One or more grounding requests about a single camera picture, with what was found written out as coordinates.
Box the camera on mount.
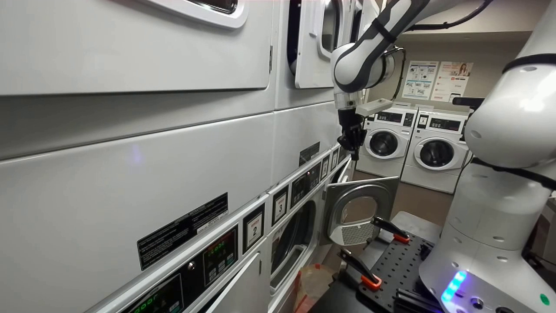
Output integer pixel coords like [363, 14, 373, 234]
[452, 97, 485, 110]

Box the dryer door with window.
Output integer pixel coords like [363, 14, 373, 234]
[295, 0, 344, 90]

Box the black clamp with orange tip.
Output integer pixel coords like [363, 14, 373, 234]
[338, 248, 383, 292]
[372, 216, 411, 244]

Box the round washing machine door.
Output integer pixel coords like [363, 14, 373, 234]
[364, 129, 403, 160]
[414, 137, 457, 171]

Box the white front-load washing machine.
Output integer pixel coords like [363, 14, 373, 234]
[400, 108, 473, 194]
[355, 102, 418, 179]

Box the blue and white wall poster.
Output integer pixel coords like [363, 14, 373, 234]
[401, 60, 440, 101]

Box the red and white wall poster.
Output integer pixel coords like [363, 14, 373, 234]
[431, 61, 474, 103]

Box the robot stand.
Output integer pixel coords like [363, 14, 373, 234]
[304, 211, 449, 313]

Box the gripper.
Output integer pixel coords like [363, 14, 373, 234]
[337, 108, 368, 162]

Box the dryer door with grey inside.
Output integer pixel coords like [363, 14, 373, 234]
[321, 176, 400, 247]

